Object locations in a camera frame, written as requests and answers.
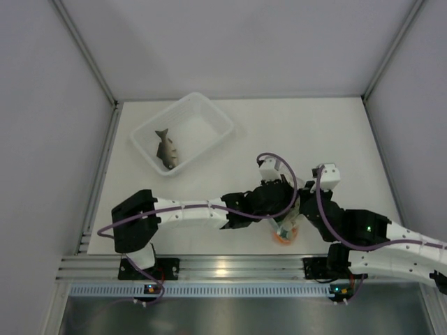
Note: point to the clear zip top bag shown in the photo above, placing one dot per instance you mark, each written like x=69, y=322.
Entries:
x=291, y=220

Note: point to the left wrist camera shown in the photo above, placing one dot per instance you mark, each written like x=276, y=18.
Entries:
x=271, y=169

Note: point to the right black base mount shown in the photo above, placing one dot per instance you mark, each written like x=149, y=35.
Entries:
x=316, y=269

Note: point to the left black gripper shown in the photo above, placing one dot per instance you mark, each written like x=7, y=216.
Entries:
x=290, y=192

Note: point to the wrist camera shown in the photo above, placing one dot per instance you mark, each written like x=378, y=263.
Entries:
x=271, y=169
x=330, y=176

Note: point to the fake orange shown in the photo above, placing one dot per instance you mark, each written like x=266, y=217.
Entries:
x=285, y=237

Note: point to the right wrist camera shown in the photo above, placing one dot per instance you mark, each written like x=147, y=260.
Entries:
x=330, y=176

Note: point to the translucent white plastic basket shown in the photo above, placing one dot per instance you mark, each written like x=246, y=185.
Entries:
x=195, y=125

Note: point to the white slotted cable duct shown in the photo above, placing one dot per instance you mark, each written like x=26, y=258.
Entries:
x=141, y=290

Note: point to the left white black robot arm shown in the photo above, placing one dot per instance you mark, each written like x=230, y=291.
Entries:
x=137, y=219

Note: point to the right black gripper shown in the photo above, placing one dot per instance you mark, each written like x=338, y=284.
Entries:
x=306, y=190

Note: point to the fake grey fish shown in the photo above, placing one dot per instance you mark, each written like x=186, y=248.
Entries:
x=166, y=151

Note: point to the aluminium mounting rail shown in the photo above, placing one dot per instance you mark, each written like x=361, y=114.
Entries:
x=244, y=268

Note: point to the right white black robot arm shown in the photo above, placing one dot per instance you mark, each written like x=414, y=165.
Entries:
x=365, y=243

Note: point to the aluminium frame post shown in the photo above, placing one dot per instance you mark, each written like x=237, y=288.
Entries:
x=73, y=31
x=398, y=38

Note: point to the left aluminium frame post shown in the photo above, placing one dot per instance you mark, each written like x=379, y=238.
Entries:
x=73, y=31

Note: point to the right aluminium frame post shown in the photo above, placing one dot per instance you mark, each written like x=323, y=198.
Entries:
x=398, y=38

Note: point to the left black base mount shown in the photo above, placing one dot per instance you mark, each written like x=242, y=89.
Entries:
x=164, y=269

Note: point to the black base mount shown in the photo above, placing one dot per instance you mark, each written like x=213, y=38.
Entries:
x=164, y=269
x=316, y=269

